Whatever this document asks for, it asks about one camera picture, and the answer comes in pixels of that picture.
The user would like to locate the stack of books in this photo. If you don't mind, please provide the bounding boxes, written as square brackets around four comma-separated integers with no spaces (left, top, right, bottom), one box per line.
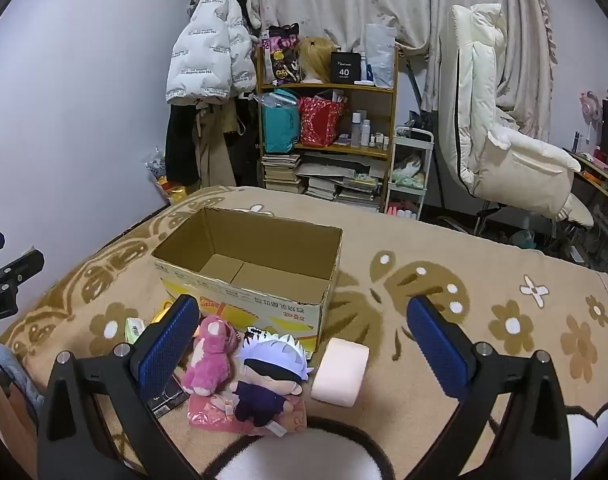
[260,154,305,195]

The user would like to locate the person's left forearm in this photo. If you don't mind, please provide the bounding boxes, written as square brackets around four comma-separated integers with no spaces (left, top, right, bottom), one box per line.
[0,327,40,480]

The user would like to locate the red patterned bag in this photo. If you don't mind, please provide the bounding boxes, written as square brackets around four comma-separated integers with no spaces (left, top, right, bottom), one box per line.
[298,95,346,148]

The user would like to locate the white puffer jacket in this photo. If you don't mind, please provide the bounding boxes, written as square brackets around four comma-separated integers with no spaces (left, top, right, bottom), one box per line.
[165,0,260,106]

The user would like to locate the pink roll cushion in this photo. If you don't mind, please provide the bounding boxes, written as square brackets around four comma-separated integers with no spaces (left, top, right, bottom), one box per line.
[311,337,371,407]

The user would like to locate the cluttered desk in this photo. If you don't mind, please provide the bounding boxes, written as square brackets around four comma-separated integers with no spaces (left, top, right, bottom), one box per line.
[564,147,608,271]

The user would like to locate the black box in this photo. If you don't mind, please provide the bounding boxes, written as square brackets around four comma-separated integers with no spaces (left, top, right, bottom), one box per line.
[330,51,361,85]

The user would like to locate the purple printed bag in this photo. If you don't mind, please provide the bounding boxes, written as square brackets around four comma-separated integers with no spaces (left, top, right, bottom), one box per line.
[261,22,302,86]

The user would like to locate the pink desk fan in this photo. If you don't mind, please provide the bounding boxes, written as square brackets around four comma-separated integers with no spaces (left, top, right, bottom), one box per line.
[579,91,605,153]

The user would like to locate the cream padded chair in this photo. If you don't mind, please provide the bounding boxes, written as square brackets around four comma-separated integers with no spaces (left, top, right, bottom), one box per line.
[436,4,596,233]

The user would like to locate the cardboard box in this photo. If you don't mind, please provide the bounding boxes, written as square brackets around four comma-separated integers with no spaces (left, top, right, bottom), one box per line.
[151,206,345,354]

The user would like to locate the black packet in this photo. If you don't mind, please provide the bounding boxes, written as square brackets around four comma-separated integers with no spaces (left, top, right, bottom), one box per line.
[146,375,190,418]

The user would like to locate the white-haired doll plush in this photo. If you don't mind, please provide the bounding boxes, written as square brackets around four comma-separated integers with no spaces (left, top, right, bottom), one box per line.
[226,332,315,436]

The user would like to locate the snack bags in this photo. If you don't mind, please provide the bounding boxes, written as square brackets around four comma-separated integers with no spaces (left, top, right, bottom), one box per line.
[145,152,187,206]

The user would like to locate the black hanging garment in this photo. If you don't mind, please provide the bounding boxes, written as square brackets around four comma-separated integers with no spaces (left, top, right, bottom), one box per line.
[165,102,201,186]

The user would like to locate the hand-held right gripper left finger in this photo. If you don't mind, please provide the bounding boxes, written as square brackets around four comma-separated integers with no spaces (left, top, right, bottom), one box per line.
[36,294,201,480]

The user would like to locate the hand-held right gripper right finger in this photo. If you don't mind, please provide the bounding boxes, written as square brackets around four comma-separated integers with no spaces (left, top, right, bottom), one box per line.
[406,294,572,480]

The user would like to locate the blonde wig head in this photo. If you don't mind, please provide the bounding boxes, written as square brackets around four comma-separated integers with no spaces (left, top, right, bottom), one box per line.
[296,36,337,83]

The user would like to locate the teal bag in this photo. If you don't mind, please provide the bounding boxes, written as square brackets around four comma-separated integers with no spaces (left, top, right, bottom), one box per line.
[260,89,301,155]

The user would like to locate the pile of magazines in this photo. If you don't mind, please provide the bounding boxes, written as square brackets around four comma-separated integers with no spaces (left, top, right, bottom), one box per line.
[304,155,386,211]

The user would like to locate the pink bear plush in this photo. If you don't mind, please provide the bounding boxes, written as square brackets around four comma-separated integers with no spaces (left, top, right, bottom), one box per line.
[181,315,242,395]

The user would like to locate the white trolley cart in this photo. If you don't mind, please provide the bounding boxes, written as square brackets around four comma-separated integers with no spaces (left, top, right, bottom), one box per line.
[384,126,434,221]

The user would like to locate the yellow plush toy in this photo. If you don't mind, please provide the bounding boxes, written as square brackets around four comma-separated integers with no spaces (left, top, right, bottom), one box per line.
[151,297,177,323]

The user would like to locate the white plastic bag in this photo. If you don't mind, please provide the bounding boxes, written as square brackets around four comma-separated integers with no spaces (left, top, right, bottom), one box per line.
[364,22,397,88]

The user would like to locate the beige flower-print blanket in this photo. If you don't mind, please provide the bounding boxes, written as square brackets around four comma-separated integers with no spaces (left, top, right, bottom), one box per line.
[0,185,608,480]

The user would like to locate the wooden shelf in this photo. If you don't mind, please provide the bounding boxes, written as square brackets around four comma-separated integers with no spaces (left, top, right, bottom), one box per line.
[255,45,400,213]

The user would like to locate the khaki trousers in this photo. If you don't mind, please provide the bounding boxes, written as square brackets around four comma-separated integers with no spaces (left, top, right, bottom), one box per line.
[194,105,241,188]

